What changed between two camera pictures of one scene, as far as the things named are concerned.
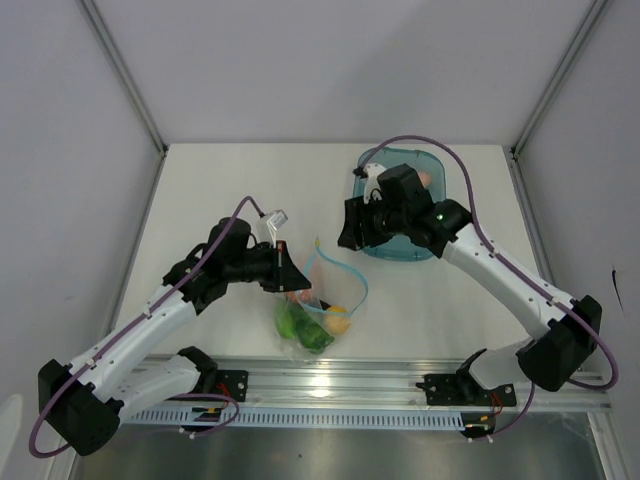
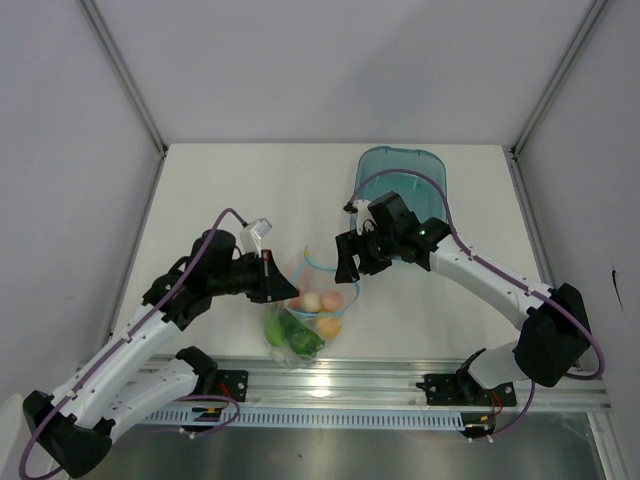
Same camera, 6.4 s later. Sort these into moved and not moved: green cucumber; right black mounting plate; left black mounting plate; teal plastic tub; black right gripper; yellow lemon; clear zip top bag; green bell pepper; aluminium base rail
Moved: green cucumber; yellow lemon; green bell pepper; clear zip top bag; black right gripper
Not moved: aluminium base rail; left black mounting plate; right black mounting plate; teal plastic tub
